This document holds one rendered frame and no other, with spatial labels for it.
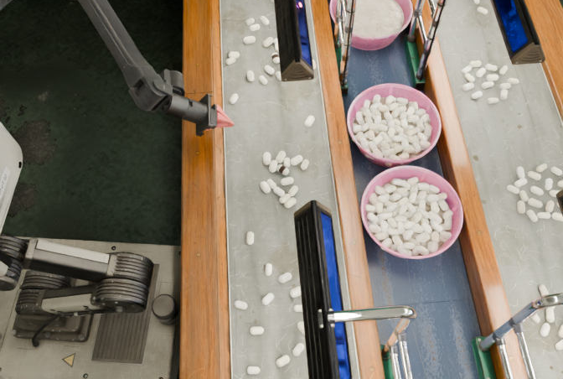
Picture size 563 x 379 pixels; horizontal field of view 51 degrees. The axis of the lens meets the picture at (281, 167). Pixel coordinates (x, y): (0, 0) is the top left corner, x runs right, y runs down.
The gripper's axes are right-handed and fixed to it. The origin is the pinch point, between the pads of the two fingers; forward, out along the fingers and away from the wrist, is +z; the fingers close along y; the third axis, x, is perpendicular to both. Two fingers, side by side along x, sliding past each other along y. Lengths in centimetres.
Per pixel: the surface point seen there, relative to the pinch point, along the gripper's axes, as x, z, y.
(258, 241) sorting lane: 3.5, 9.8, -31.4
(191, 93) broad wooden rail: 12.4, -4.9, 16.2
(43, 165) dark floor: 119, -14, 41
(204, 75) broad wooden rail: 9.8, -1.7, 22.7
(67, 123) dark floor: 114, -8, 62
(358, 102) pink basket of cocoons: -17.7, 34.2, 9.3
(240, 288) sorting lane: 6.8, 5.7, -43.8
